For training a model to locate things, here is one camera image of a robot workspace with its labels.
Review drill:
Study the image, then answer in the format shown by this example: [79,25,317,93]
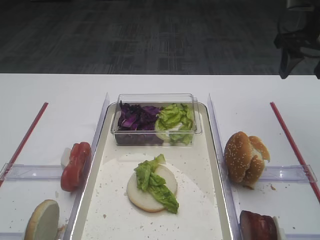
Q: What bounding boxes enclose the red tomato slices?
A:
[60,142,91,192]

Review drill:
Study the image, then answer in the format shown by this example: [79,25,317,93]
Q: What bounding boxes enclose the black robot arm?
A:
[274,0,320,79]

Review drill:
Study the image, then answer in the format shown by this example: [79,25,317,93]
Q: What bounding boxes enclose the clear cross rail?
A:
[258,165,318,183]
[0,163,63,181]

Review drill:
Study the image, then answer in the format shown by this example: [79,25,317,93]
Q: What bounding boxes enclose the purple cabbage shreds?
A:
[117,101,161,131]

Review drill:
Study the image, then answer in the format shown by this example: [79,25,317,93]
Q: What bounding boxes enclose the clear right cross rail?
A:
[258,165,318,183]

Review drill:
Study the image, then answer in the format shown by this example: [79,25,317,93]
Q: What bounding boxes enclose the green lettuce leaf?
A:
[134,154,179,214]

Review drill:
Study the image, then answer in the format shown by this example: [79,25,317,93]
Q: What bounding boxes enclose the clear lower right rail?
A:
[285,233,320,240]

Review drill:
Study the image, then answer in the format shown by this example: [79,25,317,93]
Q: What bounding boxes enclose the red strip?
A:
[269,102,320,201]
[0,102,49,186]

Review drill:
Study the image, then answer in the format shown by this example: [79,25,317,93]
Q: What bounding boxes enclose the right red strip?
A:
[269,102,320,201]

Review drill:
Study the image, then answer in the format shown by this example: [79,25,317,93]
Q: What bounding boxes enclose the clear right long divider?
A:
[207,94,243,240]

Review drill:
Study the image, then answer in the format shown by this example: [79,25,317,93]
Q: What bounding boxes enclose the metal baking tray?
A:
[71,103,231,240]

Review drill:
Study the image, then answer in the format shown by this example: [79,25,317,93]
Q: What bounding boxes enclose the clear left long divider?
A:
[63,94,110,240]

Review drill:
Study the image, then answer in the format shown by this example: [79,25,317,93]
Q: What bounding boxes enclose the white tomato holder block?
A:
[60,147,71,169]

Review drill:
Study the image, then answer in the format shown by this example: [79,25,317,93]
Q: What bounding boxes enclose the upright bun half left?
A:
[24,199,60,240]

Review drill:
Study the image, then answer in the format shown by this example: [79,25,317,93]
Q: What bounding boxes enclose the clear long divider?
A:
[207,94,243,240]
[63,94,110,240]

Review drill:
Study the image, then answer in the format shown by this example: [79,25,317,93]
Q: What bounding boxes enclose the clear lower left rail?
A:
[0,232,24,240]

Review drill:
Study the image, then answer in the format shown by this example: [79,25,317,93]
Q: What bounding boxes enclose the clear left cross rail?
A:
[0,163,63,181]

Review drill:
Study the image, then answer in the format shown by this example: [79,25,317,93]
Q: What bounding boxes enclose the left red strip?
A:
[0,102,49,186]

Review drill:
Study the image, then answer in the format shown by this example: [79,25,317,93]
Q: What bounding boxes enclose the white patty holder block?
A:
[273,216,287,240]

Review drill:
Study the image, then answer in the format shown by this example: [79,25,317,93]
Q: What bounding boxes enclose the dark meat patties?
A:
[239,210,278,240]

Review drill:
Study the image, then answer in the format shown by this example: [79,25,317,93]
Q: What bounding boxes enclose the green lettuce pile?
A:
[154,103,194,145]

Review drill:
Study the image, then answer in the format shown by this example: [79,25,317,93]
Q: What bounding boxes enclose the bottom bun slice on tray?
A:
[127,165,178,213]

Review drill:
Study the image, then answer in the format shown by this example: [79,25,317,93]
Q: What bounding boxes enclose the sesame bun tops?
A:
[224,131,270,190]

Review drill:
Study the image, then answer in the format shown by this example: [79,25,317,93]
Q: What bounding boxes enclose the clear plastic salad container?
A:
[110,93,202,146]

